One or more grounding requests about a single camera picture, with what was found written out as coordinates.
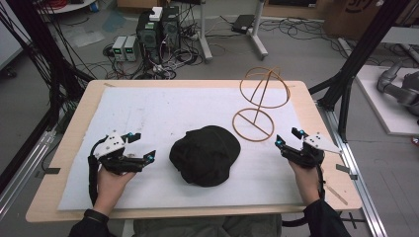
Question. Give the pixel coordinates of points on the white round table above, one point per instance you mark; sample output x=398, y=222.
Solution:
x=70, y=6

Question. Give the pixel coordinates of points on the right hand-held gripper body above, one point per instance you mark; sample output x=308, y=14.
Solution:
x=308, y=156

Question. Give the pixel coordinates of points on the black computer tower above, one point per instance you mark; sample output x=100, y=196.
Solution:
x=149, y=36
x=171, y=28

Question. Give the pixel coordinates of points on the black frame post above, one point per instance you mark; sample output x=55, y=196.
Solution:
x=359, y=56
x=42, y=42

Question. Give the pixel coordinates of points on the white table mat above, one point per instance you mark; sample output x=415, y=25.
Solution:
x=158, y=115

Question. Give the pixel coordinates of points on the black flat box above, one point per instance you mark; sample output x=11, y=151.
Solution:
x=242, y=23

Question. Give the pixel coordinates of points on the white box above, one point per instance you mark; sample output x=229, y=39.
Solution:
x=156, y=14

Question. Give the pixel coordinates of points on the black hat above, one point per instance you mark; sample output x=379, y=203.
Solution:
x=204, y=156

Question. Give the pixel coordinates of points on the cardboard box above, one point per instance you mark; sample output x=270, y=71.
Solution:
x=349, y=16

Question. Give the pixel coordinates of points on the white panel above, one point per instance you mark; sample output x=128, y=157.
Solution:
x=8, y=36

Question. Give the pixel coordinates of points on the aluminium rail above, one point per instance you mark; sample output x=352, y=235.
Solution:
x=23, y=164
x=355, y=184

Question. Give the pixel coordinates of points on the tan tape strip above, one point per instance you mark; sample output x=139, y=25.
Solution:
x=336, y=194

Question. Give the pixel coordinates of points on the grey power supply unit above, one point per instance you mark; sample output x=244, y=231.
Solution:
x=131, y=48
x=118, y=48

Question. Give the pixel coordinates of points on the person's right hand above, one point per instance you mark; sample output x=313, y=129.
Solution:
x=309, y=184

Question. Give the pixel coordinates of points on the white board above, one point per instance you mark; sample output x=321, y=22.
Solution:
x=375, y=98

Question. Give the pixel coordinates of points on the person's left hand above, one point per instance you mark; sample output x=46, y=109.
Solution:
x=110, y=189

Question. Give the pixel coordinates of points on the white desk leg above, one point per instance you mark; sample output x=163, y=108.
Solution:
x=258, y=36
x=205, y=36

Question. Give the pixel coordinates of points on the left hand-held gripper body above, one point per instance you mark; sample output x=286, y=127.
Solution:
x=113, y=161

